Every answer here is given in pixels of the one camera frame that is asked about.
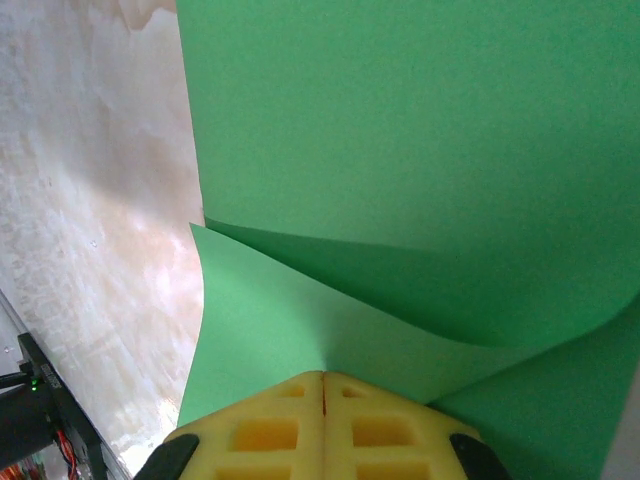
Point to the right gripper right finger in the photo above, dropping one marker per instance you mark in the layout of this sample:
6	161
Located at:
390	440

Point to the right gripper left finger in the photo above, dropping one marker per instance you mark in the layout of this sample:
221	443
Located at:
260	440

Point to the green cloth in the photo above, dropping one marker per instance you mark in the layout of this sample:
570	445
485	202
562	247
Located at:
400	150

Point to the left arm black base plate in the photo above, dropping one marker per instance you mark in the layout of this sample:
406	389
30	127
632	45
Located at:
70	400

